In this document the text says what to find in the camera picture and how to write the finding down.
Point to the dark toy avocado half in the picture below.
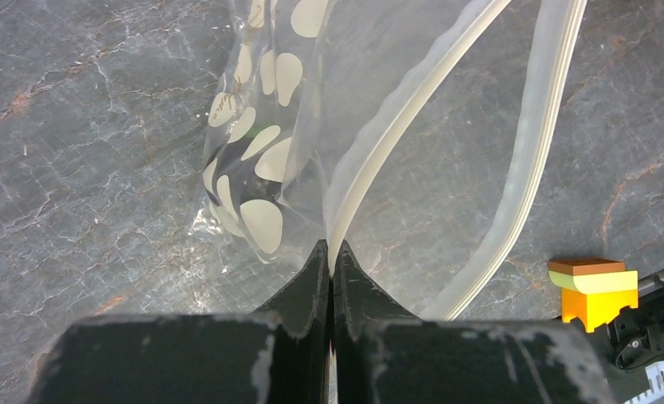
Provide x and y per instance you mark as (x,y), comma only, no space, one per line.
(249,168)

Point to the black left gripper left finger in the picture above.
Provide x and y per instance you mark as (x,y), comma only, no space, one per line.
(277,353)

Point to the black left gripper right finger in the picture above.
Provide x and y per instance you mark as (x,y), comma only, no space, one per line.
(386,354)

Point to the orange yellow block stack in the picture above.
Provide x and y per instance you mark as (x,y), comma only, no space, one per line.
(593,290)

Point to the clear dotted zip top bag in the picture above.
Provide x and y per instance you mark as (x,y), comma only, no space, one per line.
(343,80)

